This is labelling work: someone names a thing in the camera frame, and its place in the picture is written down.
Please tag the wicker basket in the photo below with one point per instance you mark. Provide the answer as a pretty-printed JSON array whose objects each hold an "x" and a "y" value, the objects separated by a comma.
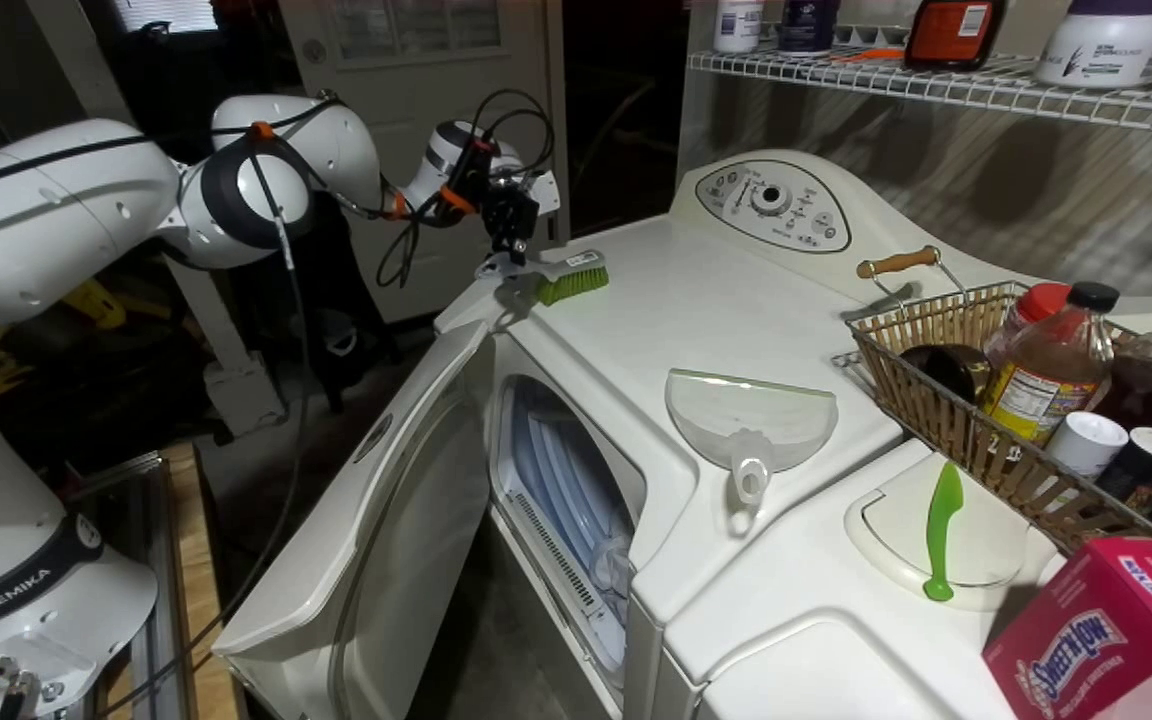
[{"x": 963, "y": 434}]

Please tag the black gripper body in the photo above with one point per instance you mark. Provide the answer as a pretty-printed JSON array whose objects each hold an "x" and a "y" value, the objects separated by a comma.
[{"x": 496, "y": 184}]

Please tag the red capped bottle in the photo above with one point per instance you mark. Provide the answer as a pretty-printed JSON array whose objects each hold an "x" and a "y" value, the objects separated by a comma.
[{"x": 1043, "y": 307}]

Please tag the amber bottle yellow label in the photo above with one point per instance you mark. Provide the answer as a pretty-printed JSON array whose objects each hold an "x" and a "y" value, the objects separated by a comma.
[{"x": 1043, "y": 383}]

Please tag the white washing machine open door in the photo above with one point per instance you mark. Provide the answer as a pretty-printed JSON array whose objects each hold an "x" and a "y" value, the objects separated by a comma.
[{"x": 631, "y": 335}]

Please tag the white support post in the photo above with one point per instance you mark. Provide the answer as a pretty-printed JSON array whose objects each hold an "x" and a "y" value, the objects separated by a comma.
[{"x": 220, "y": 344}]

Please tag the tall white plastic bottle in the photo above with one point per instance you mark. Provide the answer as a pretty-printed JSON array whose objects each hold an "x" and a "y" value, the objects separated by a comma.
[{"x": 736, "y": 27}]

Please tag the white jar dark lid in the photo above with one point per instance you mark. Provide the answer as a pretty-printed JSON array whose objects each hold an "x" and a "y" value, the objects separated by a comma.
[{"x": 1109, "y": 44}]

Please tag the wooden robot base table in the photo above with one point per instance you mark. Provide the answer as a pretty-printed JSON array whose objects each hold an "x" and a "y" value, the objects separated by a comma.
[{"x": 199, "y": 573}]

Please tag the white laundry machine closed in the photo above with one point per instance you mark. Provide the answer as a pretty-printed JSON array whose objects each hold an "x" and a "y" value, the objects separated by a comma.
[{"x": 800, "y": 624}]

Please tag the yellow tool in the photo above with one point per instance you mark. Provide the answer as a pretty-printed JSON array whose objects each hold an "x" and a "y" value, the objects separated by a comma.
[{"x": 88, "y": 307}]

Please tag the pink cardboard box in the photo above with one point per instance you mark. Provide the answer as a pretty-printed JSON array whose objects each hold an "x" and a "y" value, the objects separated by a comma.
[{"x": 1098, "y": 641}]

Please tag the white detergent scoop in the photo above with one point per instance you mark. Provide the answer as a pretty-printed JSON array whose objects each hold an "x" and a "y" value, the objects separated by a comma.
[{"x": 749, "y": 422}]

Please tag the dark blue jar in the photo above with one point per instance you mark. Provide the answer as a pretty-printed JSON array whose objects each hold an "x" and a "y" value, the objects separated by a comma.
[{"x": 811, "y": 23}]

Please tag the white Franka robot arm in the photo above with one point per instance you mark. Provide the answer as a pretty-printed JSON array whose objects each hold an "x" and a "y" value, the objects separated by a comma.
[{"x": 41, "y": 212}]

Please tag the small orange item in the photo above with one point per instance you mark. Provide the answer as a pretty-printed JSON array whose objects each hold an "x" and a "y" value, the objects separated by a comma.
[{"x": 876, "y": 54}]

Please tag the small black capped bottle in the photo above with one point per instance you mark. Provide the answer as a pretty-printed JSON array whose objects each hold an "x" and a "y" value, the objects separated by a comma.
[{"x": 1148, "y": 460}]

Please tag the small white capped bottle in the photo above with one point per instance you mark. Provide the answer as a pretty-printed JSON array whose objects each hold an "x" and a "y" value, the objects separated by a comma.
[{"x": 1086, "y": 441}]

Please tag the black round lid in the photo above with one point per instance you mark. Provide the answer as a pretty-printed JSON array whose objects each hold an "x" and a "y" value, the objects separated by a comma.
[{"x": 937, "y": 368}]

